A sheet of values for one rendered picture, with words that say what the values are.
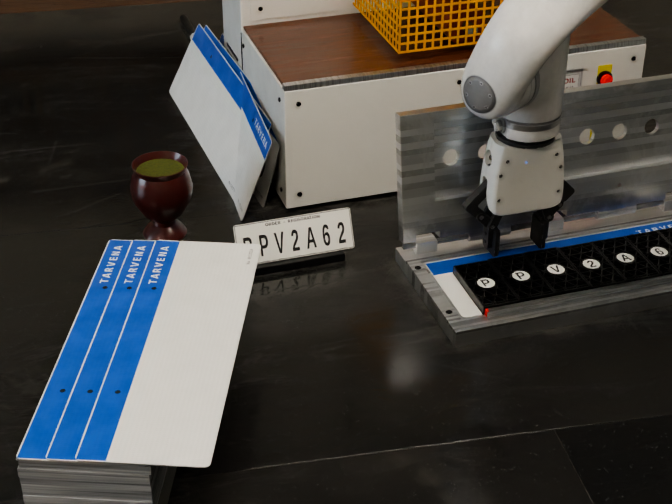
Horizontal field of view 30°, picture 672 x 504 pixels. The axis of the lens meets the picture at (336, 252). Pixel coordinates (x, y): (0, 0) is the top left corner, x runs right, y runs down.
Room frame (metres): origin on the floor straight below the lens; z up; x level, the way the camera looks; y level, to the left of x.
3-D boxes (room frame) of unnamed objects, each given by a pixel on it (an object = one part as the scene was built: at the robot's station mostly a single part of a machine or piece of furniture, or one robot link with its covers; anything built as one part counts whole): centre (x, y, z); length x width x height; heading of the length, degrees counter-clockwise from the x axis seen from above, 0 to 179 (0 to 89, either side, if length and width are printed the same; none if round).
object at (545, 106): (1.41, -0.23, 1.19); 0.09 x 0.08 x 0.13; 140
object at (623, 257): (1.37, -0.38, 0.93); 0.10 x 0.05 x 0.01; 18
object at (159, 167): (1.48, 0.24, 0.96); 0.09 x 0.09 x 0.11
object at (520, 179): (1.41, -0.24, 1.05); 0.10 x 0.07 x 0.11; 108
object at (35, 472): (1.10, 0.23, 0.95); 0.40 x 0.13 x 0.10; 176
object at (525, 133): (1.41, -0.23, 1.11); 0.09 x 0.08 x 0.03; 108
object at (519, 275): (1.33, -0.23, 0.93); 0.10 x 0.05 x 0.01; 18
